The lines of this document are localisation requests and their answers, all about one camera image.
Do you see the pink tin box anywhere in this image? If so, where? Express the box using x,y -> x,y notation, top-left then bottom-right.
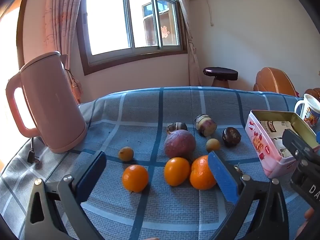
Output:
244,110 -> 320,179

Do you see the pink electric kettle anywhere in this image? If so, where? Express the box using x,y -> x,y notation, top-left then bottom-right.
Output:
5,51 -> 88,153

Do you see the large bumpy orange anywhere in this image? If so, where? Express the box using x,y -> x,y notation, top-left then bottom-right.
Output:
189,155 -> 217,190

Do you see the dark water chestnut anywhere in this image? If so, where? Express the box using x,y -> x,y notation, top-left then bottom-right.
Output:
222,127 -> 242,147

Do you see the brown leather armchair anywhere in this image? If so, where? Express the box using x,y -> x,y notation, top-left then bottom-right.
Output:
253,67 -> 299,97

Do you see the curtain tassel tieback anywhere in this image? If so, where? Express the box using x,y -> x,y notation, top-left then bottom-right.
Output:
65,69 -> 83,104

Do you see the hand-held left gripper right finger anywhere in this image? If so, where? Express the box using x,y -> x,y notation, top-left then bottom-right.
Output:
207,151 -> 290,240

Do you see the black kettle power plug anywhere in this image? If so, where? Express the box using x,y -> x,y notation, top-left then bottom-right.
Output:
27,137 -> 42,165

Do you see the blue plaid cloth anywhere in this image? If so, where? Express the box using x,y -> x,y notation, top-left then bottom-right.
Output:
0,86 -> 320,240

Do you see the pink patterned curtain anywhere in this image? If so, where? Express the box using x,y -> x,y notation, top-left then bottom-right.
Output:
41,0 -> 87,104

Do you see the dark round stool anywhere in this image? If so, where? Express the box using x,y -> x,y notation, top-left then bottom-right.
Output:
203,67 -> 238,89

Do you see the brown framed window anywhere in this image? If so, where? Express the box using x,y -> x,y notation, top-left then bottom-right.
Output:
76,0 -> 188,75

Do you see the plain beige curtain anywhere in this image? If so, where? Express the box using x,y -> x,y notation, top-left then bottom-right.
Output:
172,0 -> 203,87

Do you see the small yellow brown fruit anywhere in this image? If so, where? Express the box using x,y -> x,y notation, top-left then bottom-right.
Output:
118,146 -> 134,162
206,138 -> 221,153

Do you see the person's right hand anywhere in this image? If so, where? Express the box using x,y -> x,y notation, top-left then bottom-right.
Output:
294,208 -> 315,240

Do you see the white cartoon mug with lid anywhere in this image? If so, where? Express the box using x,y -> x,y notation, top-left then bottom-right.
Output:
294,94 -> 320,129

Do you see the purple passion fruit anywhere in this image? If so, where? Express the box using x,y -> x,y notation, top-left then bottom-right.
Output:
164,129 -> 196,159

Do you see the smooth orange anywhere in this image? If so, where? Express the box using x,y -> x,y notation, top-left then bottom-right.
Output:
164,157 -> 190,186
122,164 -> 149,193

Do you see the air conditioner cord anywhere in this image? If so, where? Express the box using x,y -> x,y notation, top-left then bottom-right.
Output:
207,0 -> 215,27

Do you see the printed paper liner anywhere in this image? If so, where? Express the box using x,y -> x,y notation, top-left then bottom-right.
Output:
260,120 -> 293,158

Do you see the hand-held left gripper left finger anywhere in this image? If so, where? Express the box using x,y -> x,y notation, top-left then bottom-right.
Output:
24,151 -> 107,240

